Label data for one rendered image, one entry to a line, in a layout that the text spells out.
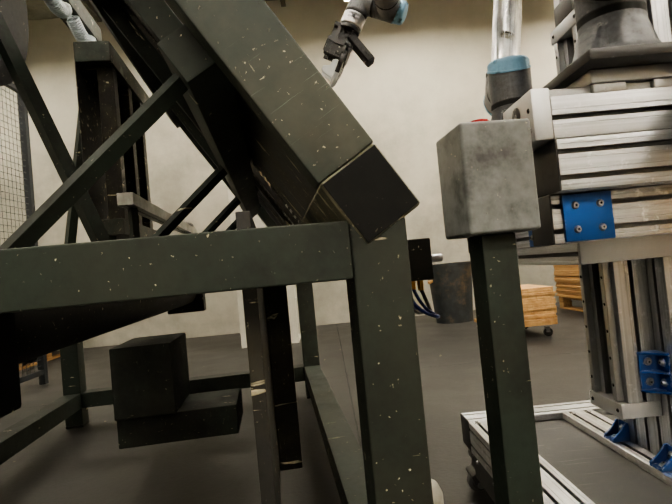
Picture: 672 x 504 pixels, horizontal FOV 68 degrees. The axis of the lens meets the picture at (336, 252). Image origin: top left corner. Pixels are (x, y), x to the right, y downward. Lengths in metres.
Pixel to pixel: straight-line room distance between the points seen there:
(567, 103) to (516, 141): 0.15
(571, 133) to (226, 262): 0.62
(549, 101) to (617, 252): 0.35
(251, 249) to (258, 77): 0.26
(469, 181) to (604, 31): 0.40
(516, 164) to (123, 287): 0.63
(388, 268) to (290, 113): 0.28
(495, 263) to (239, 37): 0.53
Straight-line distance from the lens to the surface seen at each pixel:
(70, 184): 0.93
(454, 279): 5.54
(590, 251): 1.11
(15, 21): 2.47
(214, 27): 0.84
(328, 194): 0.77
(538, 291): 4.36
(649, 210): 1.07
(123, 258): 0.78
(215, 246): 0.76
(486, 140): 0.85
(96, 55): 2.56
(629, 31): 1.07
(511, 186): 0.85
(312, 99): 0.80
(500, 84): 1.54
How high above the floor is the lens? 0.72
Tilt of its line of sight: 2 degrees up
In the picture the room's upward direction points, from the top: 5 degrees counter-clockwise
